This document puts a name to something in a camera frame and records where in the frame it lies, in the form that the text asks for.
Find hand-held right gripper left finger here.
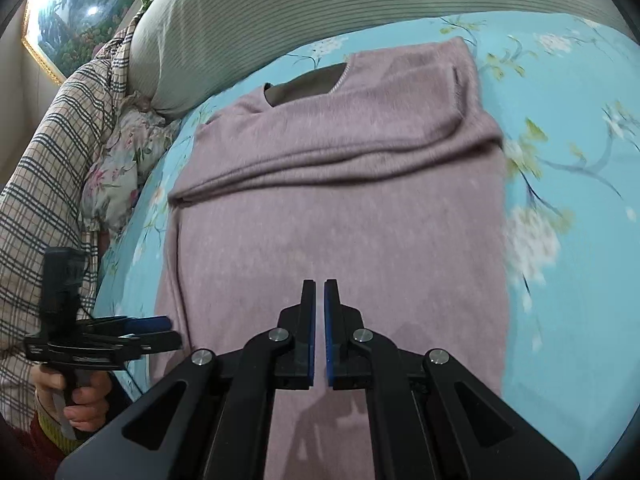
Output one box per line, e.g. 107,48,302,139
55,280,317,480

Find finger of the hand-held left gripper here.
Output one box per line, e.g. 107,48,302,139
120,316,171,335
125,331,183,357

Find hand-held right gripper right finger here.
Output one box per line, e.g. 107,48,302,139
324,278,581,480

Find mauve knit sweater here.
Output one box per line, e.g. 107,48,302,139
154,40,511,480

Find person's left hand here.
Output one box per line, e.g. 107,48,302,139
32,365,115,433

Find plaid blanket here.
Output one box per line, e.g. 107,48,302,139
0,22,136,436

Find floral ruffled pillow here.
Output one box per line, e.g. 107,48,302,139
80,90,181,233

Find red and yellow clothing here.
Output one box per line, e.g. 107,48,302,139
10,400,81,461

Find framed landscape painting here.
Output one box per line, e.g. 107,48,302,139
21,0,151,86

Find blue floral bed sheet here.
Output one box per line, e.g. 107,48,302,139
95,15,640,480

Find grey-green striped pillow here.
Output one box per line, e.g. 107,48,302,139
127,0,621,121

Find thin black cable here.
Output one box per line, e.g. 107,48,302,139
125,356,147,402

